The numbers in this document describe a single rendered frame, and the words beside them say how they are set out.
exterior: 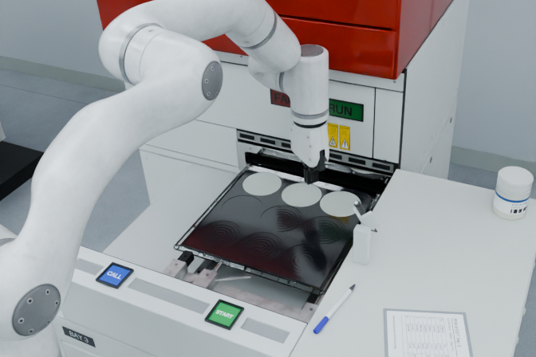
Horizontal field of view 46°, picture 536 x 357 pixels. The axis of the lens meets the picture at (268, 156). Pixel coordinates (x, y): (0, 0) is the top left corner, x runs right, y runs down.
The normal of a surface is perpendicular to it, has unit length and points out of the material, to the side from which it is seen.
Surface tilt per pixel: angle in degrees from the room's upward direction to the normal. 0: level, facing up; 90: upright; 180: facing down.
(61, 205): 60
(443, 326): 0
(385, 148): 90
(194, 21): 107
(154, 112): 101
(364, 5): 90
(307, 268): 0
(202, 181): 0
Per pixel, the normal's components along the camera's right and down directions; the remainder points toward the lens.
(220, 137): -0.45, 0.52
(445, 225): -0.06, -0.83
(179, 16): -0.10, 0.68
